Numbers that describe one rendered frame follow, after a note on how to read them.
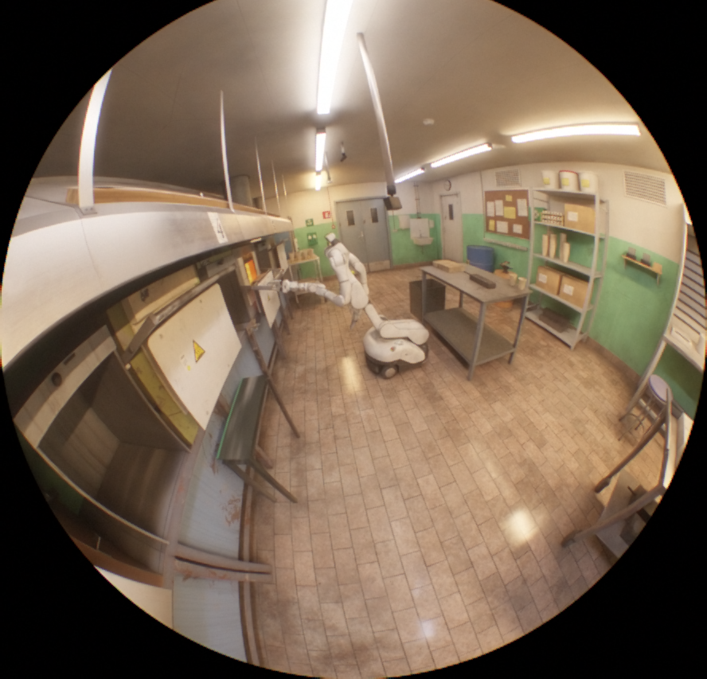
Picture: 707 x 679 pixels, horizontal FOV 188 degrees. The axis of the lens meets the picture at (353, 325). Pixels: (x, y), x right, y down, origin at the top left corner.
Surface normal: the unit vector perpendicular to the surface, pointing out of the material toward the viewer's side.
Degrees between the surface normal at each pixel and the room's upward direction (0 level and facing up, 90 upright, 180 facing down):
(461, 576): 0
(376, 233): 90
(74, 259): 80
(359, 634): 0
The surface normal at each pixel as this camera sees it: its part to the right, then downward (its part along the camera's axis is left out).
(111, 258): 0.94, -0.35
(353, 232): 0.17, 0.44
